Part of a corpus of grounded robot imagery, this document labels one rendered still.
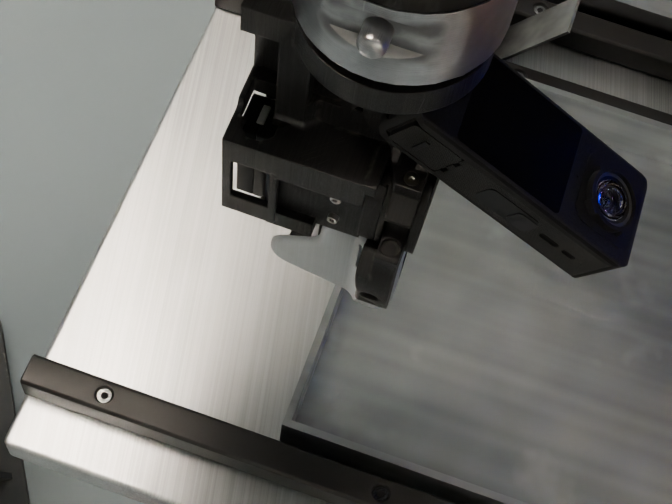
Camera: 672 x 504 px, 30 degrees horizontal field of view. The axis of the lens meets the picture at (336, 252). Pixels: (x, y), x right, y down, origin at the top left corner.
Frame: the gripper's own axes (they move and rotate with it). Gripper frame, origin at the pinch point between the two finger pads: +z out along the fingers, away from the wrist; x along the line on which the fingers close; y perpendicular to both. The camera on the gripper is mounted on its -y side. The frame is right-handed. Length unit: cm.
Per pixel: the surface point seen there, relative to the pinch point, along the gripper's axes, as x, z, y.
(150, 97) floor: -66, 100, 45
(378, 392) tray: 0.9, 11.4, -1.2
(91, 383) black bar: 6.6, 9.6, 13.3
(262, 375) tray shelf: 2.2, 11.6, 5.2
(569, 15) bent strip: -24.2, 6.0, -4.7
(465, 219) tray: -11.4, 11.4, -2.7
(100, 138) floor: -57, 100, 49
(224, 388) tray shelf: 3.7, 11.6, 6.9
